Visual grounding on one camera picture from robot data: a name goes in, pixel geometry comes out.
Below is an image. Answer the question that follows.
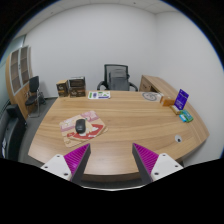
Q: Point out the small orange box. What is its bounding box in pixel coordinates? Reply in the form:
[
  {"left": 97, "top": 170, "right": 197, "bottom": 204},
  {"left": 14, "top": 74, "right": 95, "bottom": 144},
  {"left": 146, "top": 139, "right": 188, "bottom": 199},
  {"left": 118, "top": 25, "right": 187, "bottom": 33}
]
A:
[{"left": 160, "top": 96, "right": 175, "bottom": 106}]

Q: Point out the white green paper sheet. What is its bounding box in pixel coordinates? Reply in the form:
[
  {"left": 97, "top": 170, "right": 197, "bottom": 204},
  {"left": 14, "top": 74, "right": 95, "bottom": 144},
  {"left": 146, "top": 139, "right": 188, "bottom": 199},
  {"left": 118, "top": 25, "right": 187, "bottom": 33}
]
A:
[{"left": 88, "top": 91, "right": 110, "bottom": 99}]

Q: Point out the yellow small box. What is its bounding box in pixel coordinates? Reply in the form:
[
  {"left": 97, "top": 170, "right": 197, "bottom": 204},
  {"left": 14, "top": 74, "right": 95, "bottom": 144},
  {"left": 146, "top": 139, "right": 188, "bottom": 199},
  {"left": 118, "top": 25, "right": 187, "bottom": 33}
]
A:
[{"left": 170, "top": 105, "right": 181, "bottom": 115}]

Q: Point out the black computer mouse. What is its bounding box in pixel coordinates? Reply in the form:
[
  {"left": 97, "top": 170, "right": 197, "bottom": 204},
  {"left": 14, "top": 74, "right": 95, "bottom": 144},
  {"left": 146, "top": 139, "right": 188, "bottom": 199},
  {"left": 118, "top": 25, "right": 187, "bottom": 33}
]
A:
[{"left": 75, "top": 119, "right": 86, "bottom": 133}]

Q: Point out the cartoon printed mouse pad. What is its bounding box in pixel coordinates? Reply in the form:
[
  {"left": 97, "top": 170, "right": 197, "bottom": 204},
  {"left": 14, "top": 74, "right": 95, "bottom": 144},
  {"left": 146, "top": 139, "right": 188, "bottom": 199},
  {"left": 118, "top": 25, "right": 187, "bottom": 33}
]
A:
[{"left": 59, "top": 111, "right": 107, "bottom": 147}]

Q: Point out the wooden cabinet with glass doors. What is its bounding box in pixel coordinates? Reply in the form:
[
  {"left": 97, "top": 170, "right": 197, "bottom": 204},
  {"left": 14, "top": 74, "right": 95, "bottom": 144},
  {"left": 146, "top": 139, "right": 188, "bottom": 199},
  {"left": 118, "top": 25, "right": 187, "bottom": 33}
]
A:
[{"left": 5, "top": 46, "right": 33, "bottom": 118}]

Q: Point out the small brown cardboard box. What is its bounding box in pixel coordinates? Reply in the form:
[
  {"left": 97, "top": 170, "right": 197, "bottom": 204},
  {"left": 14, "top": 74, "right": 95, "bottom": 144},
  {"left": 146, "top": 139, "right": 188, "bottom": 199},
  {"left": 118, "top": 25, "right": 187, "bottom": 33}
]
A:
[{"left": 56, "top": 80, "right": 68, "bottom": 97}]

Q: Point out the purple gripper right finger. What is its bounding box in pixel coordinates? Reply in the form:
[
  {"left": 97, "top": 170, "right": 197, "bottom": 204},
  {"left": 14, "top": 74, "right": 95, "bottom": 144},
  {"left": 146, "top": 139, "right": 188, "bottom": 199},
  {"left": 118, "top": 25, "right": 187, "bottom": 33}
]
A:
[{"left": 132, "top": 143, "right": 159, "bottom": 184}]

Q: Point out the green blue small packet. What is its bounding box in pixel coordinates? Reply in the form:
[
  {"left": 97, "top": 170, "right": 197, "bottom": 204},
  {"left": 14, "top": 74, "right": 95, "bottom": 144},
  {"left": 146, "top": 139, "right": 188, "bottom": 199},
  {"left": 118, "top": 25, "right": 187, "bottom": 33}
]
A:
[{"left": 179, "top": 110, "right": 194, "bottom": 122}]

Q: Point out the black leather sofa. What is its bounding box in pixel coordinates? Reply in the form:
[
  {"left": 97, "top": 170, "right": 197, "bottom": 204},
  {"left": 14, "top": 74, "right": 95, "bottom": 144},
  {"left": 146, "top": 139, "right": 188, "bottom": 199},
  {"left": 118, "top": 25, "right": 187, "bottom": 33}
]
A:
[{"left": 0, "top": 104, "right": 27, "bottom": 161}]

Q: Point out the black visitor chair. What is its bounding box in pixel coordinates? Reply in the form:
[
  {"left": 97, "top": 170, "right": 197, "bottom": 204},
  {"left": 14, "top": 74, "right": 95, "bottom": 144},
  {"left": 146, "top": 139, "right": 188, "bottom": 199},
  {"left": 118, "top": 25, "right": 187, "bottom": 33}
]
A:
[{"left": 25, "top": 76, "right": 41, "bottom": 111}]

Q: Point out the wooden side cabinet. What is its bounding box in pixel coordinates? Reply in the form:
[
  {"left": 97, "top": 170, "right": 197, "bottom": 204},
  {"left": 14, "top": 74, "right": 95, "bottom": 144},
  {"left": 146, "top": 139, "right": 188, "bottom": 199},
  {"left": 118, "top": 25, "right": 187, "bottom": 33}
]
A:
[{"left": 139, "top": 75, "right": 178, "bottom": 98}]

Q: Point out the round white patterned coaster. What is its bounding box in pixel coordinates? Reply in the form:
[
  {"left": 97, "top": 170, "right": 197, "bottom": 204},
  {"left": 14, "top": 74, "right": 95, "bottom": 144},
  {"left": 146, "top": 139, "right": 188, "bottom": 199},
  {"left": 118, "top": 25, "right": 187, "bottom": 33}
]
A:
[{"left": 142, "top": 92, "right": 159, "bottom": 101}]

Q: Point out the black mesh office chair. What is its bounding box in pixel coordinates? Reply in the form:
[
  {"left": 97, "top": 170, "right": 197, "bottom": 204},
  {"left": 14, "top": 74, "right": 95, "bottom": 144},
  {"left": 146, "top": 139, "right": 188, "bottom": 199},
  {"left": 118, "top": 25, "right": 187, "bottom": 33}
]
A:
[{"left": 97, "top": 64, "right": 138, "bottom": 91}]

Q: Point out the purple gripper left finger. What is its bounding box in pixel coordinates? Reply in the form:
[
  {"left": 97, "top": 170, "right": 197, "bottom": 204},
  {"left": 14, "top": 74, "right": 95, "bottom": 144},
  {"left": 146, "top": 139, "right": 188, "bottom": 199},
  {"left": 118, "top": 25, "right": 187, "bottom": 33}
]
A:
[{"left": 64, "top": 144, "right": 91, "bottom": 184}]

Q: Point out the large brown cardboard box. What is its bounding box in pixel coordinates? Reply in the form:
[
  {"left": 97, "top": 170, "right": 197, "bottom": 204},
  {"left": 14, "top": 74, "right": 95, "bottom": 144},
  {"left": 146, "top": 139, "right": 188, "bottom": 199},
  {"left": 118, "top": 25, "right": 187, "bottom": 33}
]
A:
[{"left": 68, "top": 76, "right": 86, "bottom": 97}]

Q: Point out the desk cable grommet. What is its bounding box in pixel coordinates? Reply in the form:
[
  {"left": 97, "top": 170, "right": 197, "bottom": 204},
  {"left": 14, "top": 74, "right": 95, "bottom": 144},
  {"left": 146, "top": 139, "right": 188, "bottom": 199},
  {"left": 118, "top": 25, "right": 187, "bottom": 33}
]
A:
[{"left": 175, "top": 135, "right": 182, "bottom": 143}]

